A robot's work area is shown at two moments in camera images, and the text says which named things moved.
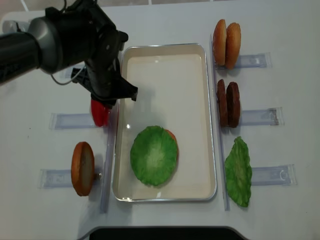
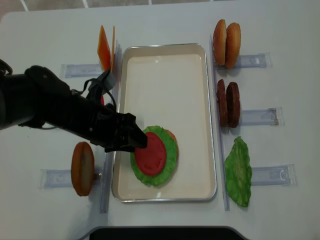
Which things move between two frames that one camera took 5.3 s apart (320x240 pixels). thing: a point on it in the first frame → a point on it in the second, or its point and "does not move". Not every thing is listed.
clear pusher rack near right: (284, 175) does not move
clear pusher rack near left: (61, 178) does not move
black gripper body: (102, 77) → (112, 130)
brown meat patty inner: (233, 104) does not move
